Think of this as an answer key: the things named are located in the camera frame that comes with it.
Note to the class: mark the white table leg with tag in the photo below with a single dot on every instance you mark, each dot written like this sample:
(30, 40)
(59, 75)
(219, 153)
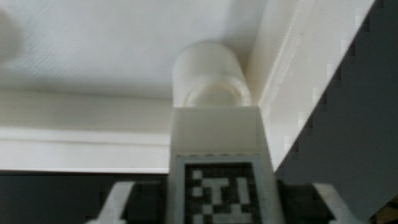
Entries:
(222, 186)

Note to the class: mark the white square tabletop part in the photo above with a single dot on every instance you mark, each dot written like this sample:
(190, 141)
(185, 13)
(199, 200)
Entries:
(87, 52)

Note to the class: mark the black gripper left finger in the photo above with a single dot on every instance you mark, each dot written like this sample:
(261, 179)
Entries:
(112, 209)

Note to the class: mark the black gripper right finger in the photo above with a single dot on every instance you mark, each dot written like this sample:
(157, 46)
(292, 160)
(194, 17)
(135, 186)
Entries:
(336, 205)

